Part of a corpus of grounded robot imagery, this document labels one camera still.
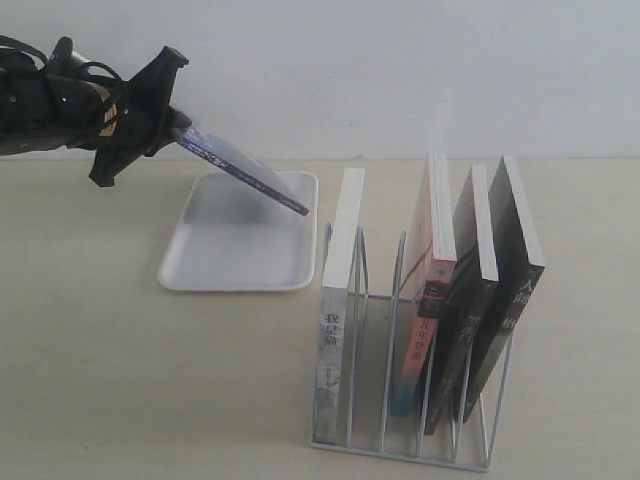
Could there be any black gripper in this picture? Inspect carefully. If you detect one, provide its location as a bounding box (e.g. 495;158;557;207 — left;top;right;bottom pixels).
89;47;193;187

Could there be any blue spine book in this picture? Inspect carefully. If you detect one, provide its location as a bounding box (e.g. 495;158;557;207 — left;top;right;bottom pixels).
172;126;310;216

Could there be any grey spine book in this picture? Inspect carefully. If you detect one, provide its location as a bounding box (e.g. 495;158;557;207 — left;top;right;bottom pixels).
312;167;365;444

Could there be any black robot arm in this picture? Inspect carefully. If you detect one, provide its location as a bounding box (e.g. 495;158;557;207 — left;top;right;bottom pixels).
1;36;192;187

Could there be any red spine book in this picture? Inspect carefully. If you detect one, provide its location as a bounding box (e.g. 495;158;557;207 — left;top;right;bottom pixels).
390;153;457;417

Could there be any dark spine thin book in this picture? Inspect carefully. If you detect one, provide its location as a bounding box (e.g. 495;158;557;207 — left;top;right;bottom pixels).
424;165;499;436

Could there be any black cover book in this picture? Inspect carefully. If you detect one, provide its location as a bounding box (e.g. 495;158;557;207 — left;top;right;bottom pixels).
463;156;546;421

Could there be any white plastic tray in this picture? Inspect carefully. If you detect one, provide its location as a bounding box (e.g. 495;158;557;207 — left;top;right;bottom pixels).
157;171;319;292

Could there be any black cable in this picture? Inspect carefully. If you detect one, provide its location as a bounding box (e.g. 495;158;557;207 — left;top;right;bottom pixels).
0;34;126;101

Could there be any white wire book rack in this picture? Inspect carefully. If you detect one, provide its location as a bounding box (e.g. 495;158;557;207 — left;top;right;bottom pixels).
310;230;512;472

